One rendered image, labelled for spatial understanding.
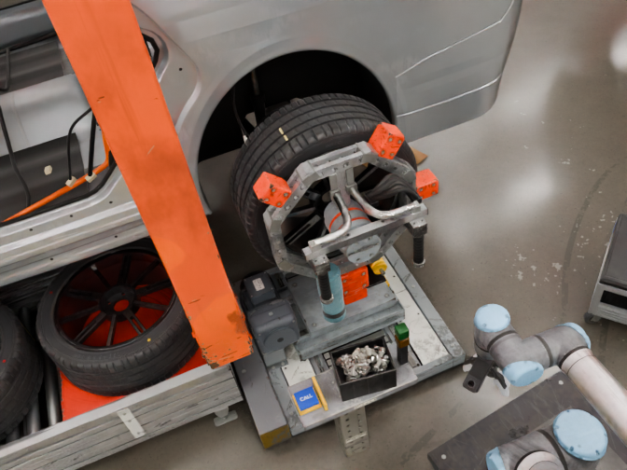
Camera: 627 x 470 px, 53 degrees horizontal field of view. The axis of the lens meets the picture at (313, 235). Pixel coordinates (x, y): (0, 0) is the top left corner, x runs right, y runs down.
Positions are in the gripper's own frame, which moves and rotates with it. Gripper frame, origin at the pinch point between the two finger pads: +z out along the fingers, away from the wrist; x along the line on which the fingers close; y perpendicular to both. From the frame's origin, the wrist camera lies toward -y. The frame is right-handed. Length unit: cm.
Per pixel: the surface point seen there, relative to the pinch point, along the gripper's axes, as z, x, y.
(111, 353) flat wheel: 7, 117, -66
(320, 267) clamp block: -31, 53, -9
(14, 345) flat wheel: 5, 152, -88
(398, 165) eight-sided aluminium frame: -37, 55, 36
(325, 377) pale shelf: 17, 50, -22
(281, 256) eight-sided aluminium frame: -18, 76, -7
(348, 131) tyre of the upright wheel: -51, 68, 28
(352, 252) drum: -22, 54, 6
